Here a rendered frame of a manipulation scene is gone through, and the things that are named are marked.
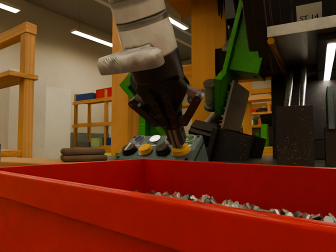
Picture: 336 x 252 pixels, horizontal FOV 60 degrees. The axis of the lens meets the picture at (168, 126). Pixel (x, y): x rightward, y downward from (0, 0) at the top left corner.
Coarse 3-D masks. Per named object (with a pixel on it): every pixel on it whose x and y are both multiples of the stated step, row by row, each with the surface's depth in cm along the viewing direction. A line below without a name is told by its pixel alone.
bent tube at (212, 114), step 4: (228, 40) 78; (224, 44) 77; (224, 48) 76; (212, 112) 77; (208, 116) 76; (212, 116) 76; (216, 116) 76; (220, 116) 78; (204, 120) 76; (208, 120) 74; (212, 120) 75
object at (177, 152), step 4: (184, 144) 49; (172, 148) 49; (176, 148) 48; (180, 148) 48; (184, 148) 48; (188, 148) 48; (172, 152) 49; (176, 152) 48; (180, 152) 48; (184, 152) 48
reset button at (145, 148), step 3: (144, 144) 52; (147, 144) 52; (141, 147) 52; (144, 147) 51; (147, 147) 51; (150, 147) 52; (138, 150) 52; (141, 150) 51; (144, 150) 51; (147, 150) 51; (150, 150) 52; (141, 153) 51; (144, 153) 51
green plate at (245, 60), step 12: (240, 0) 67; (240, 12) 67; (240, 24) 68; (240, 36) 68; (228, 48) 68; (240, 48) 68; (228, 60) 68; (240, 60) 68; (252, 60) 66; (228, 72) 69; (240, 72) 69; (252, 72) 66; (228, 84) 71
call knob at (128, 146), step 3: (126, 144) 54; (129, 144) 54; (132, 144) 54; (123, 147) 54; (126, 147) 53; (129, 147) 53; (132, 147) 53; (135, 147) 54; (123, 150) 53; (126, 150) 53; (129, 150) 53; (132, 150) 53; (123, 153) 53; (126, 153) 53
